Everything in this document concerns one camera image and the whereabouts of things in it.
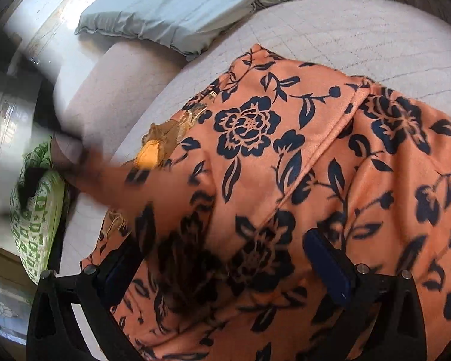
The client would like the green printed pillow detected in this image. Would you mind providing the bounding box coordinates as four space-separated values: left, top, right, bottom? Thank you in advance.
9 141 66 285

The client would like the light blue pillow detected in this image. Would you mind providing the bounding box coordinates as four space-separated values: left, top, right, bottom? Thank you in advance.
75 0 266 63

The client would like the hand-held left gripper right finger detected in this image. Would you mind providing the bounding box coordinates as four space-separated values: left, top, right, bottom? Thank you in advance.
303 229 428 361

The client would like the pink bolster with brown end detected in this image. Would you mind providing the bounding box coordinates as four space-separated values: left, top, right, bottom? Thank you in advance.
51 41 185 192

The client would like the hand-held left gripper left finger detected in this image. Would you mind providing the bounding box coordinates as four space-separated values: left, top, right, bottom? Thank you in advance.
26 236 146 361

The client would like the orange floral garment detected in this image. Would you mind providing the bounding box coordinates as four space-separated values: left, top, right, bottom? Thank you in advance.
79 44 451 361

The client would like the quilted pinkish bed sheet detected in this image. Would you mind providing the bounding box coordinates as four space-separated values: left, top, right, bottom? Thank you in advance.
58 0 451 361

